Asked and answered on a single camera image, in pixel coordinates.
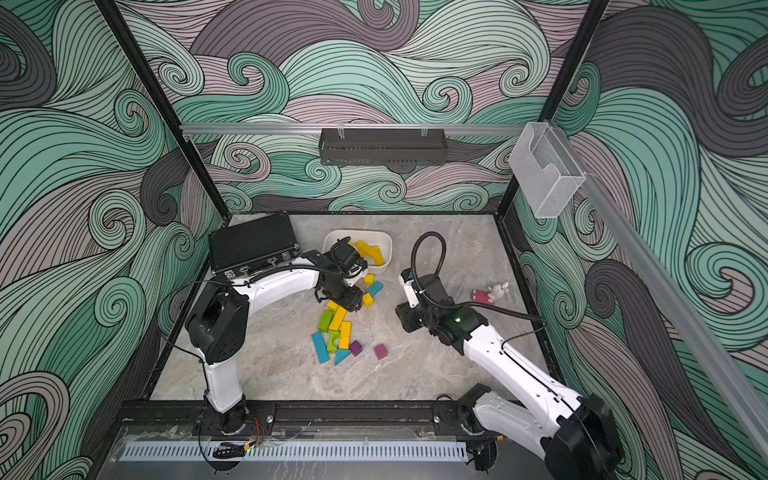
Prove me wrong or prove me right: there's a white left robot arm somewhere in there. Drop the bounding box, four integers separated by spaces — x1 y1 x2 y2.
184 237 368 435

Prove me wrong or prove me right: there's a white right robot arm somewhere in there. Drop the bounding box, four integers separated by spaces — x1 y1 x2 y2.
395 302 624 479

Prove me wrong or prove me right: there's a green rectangular block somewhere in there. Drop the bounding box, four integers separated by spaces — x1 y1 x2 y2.
317 310 335 333

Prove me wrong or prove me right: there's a yellow upright long block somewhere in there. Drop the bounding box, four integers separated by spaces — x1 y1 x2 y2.
329 306 348 331

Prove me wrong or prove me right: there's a teal short block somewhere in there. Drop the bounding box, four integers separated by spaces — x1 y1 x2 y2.
366 281 383 297

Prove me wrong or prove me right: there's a light green arch block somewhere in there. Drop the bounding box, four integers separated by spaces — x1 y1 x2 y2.
327 331 341 355

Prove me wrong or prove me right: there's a pink and white toy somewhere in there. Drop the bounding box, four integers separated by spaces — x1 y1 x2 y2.
470 282 509 305

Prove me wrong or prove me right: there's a teal long block at left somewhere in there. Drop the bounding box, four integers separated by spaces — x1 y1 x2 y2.
311 332 330 364

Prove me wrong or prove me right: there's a magenta cube block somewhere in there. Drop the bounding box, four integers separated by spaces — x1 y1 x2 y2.
374 344 388 360

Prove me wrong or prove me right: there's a purple cube block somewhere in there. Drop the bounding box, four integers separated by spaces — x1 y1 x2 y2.
349 340 363 356

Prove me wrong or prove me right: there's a teal triangle block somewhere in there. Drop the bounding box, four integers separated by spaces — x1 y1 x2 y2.
334 349 351 365

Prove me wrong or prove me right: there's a white plastic tub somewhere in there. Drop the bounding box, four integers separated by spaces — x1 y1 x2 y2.
323 229 393 275

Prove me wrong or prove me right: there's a black aluminium carrying case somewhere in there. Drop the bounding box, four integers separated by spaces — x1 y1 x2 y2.
209 213 301 279

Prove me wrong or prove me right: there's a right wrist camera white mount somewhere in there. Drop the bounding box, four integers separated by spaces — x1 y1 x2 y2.
399 268 419 309

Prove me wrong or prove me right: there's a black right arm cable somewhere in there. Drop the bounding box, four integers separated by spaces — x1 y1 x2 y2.
410 231 547 328

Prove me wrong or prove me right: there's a black wall-mounted tray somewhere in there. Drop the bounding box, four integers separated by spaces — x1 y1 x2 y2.
318 128 448 168

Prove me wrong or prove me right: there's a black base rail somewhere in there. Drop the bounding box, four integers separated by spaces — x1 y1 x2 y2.
116 399 499 441

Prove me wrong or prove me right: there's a clear acrylic wall holder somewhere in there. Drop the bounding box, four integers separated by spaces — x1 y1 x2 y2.
509 122 585 219

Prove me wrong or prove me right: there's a white slotted cable duct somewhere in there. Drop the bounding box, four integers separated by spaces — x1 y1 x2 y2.
118 441 468 463

